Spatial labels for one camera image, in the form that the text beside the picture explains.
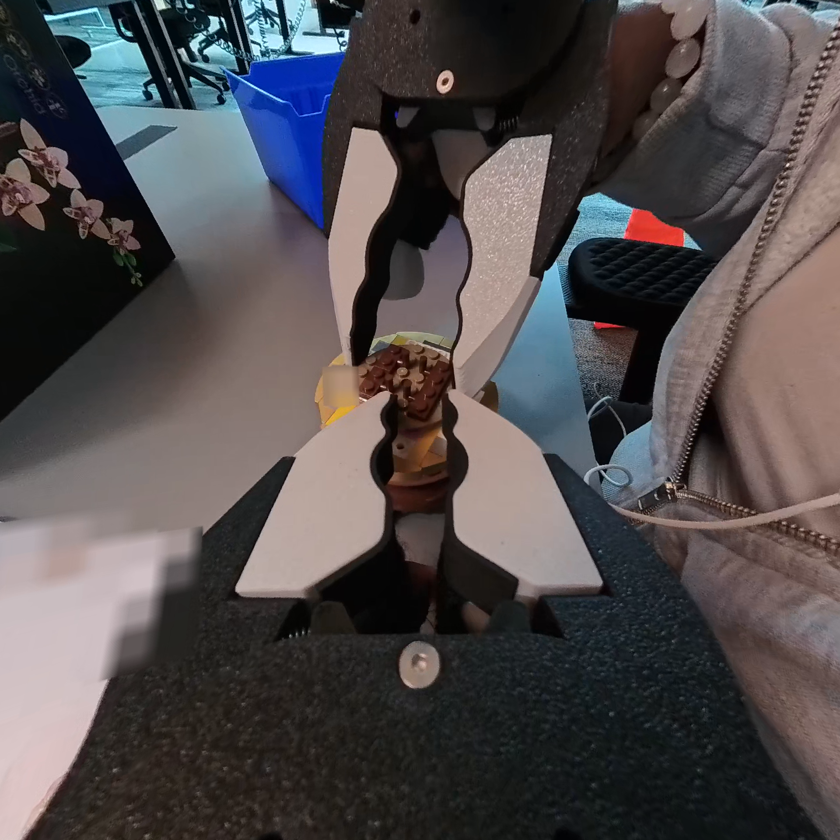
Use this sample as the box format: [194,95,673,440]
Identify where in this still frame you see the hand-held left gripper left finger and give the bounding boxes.
[237,392,397,602]

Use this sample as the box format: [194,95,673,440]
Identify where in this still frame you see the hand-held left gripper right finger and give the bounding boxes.
[440,389,605,618]

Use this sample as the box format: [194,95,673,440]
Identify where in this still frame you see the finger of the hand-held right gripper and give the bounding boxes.
[449,132,556,397]
[326,122,405,368]

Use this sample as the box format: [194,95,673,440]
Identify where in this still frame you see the blue plastic bin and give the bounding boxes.
[226,50,350,235]

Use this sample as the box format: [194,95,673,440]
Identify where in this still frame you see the brick pot model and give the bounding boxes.
[315,322,502,618]

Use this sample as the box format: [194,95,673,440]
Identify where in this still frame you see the tan round plate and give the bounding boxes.
[359,339,455,424]

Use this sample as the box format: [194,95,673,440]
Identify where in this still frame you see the person's right hand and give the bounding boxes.
[584,0,690,185]

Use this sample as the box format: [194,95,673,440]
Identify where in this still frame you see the black mesh chair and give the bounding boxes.
[565,237,720,401]

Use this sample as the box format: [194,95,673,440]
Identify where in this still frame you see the background office desks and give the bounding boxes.
[40,0,355,109]

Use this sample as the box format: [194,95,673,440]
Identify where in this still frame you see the black flower print box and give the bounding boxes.
[0,0,177,421]

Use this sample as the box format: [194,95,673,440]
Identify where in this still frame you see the white instruction booklet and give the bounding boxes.
[0,519,204,840]

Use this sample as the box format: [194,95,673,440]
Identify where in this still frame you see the white earphone cable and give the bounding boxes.
[584,397,840,532]

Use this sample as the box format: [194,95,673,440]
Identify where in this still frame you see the white bead bracelet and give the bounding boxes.
[633,0,716,143]

